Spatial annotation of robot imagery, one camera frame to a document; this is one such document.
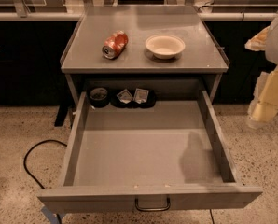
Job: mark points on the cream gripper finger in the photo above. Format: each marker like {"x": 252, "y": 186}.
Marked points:
{"x": 258, "y": 42}
{"x": 264, "y": 106}

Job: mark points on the grey top drawer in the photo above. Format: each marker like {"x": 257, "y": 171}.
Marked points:
{"x": 170, "y": 157}

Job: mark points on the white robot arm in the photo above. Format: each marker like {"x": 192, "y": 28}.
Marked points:
{"x": 271, "y": 50}

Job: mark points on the grey drawer cabinet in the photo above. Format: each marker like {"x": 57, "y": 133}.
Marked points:
{"x": 189, "y": 77}

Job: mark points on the black tray in drawer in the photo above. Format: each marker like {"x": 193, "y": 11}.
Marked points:
{"x": 151, "y": 100}

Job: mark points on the white paper bowl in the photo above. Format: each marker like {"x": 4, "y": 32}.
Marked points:
{"x": 165, "y": 46}

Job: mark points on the right white packet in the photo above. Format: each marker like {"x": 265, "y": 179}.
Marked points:
{"x": 141, "y": 95}

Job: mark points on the white packet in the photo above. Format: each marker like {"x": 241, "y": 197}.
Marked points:
{"x": 125, "y": 96}
{"x": 141, "y": 95}

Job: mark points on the left white packet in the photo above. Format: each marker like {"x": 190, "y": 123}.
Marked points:
{"x": 125, "y": 96}

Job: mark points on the crushed red soda can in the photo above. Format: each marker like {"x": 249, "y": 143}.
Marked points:
{"x": 115, "y": 44}

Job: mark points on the black tape roll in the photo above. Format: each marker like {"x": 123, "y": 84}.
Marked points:
{"x": 99, "y": 97}

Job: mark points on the dark background counter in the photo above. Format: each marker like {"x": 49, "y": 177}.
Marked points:
{"x": 30, "y": 53}

